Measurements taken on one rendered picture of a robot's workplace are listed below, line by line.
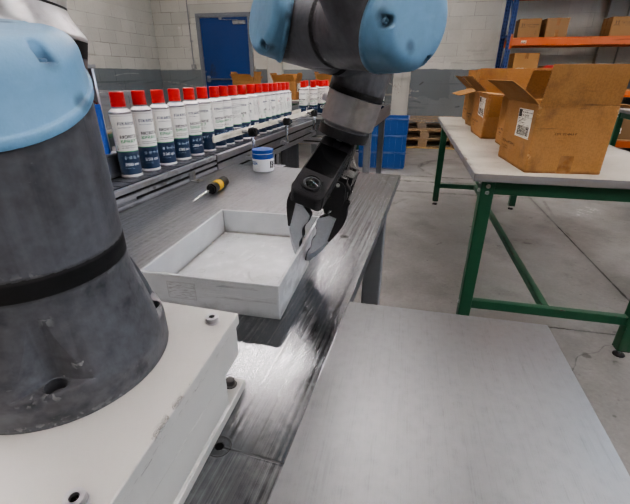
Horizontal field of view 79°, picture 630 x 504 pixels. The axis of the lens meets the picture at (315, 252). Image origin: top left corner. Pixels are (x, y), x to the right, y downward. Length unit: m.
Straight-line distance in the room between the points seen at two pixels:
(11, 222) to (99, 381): 0.11
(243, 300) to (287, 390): 0.15
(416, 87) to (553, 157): 6.30
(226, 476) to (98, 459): 0.11
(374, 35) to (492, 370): 0.35
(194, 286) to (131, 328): 0.24
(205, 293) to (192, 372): 0.23
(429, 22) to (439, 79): 7.55
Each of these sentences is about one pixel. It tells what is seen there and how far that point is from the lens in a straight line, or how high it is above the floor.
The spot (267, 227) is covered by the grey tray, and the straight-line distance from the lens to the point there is 0.76.
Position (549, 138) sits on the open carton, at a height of 0.91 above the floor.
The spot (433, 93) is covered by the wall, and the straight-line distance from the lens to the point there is 7.92.
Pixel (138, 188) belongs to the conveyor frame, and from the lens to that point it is 1.06.
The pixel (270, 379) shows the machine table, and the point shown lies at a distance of 0.43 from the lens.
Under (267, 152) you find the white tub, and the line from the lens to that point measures 1.29.
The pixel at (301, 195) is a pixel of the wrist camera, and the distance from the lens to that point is 0.48.
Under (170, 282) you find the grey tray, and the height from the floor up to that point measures 0.87.
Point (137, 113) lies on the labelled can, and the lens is 1.13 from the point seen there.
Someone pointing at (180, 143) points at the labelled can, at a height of 0.93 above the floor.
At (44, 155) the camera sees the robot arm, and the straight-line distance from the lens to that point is 0.26.
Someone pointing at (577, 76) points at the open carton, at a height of 1.12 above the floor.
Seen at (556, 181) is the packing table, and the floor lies 0.77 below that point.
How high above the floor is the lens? 1.12
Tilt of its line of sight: 25 degrees down
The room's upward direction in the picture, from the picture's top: straight up
